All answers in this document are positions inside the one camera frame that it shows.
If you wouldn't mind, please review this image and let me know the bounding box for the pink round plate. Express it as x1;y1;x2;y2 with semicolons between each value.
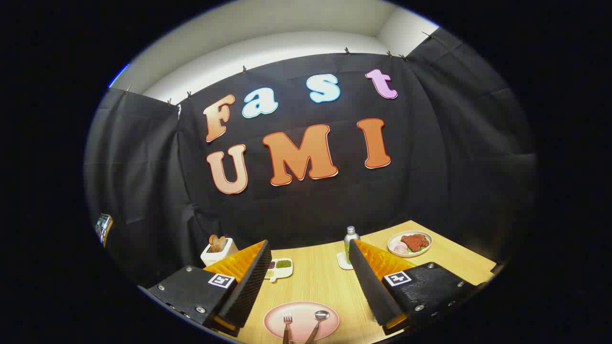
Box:
264;301;340;343

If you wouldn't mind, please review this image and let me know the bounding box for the spoon with brown handle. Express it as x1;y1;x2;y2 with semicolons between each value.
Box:
305;310;330;344

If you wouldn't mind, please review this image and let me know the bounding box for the white toaster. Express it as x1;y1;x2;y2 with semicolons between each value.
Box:
200;237;239;267

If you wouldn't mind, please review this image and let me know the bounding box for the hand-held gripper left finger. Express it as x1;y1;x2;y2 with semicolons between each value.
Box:
147;240;272;337

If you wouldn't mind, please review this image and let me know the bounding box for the white divided dish of beans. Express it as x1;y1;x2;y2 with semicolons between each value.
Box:
264;258;293;282

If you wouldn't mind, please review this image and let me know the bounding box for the brown fried meat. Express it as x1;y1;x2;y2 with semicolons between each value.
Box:
401;234;429;252

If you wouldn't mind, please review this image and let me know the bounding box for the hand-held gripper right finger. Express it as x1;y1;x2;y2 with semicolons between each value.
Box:
349;239;479;335

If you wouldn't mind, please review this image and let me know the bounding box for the green soda bottle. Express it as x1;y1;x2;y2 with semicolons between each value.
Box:
344;226;361;263

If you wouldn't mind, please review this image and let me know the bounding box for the white plate of food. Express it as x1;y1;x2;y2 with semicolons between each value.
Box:
387;231;433;258

